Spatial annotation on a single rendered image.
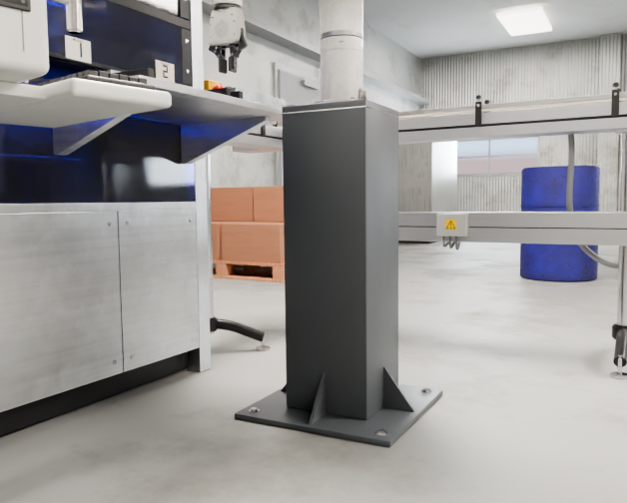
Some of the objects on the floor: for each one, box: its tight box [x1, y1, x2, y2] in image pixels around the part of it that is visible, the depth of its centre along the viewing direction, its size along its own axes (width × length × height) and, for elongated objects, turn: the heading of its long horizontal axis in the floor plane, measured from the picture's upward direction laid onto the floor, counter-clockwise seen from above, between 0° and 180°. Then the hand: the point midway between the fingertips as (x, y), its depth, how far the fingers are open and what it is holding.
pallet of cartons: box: [211, 186, 285, 283], centre depth 517 cm, size 88×128×73 cm
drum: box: [520, 165, 600, 282], centre depth 465 cm, size 56×56×84 cm
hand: (228, 65), depth 175 cm, fingers open, 3 cm apart
